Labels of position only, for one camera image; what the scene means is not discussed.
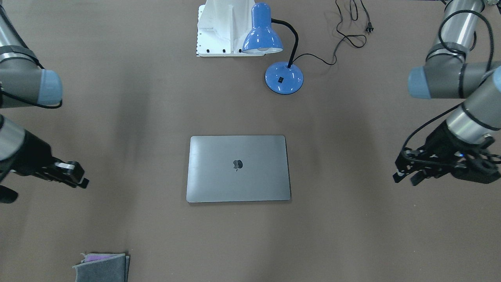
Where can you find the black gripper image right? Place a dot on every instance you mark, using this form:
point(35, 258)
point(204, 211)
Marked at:
point(441, 140)

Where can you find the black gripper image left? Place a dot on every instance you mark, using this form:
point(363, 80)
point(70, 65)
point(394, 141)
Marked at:
point(34, 155)

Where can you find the grey laptop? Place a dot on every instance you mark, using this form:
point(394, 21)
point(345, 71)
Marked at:
point(238, 169)

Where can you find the robot arm image left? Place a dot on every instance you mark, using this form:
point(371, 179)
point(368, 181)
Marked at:
point(26, 83)

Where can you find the purple cloth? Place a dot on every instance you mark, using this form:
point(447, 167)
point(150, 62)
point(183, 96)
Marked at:
point(97, 256)

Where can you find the grey folded cloth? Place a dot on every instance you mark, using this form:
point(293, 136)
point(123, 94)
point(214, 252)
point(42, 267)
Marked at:
point(114, 269)

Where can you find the blue desk lamp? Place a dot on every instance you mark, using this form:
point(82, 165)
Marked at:
point(285, 77)

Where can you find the black wrist camera image right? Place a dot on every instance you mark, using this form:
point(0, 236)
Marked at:
point(479, 166)

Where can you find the black braided cable image left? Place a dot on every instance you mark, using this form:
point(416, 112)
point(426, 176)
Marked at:
point(31, 103)

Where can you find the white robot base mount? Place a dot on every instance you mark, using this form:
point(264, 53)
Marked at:
point(223, 26)

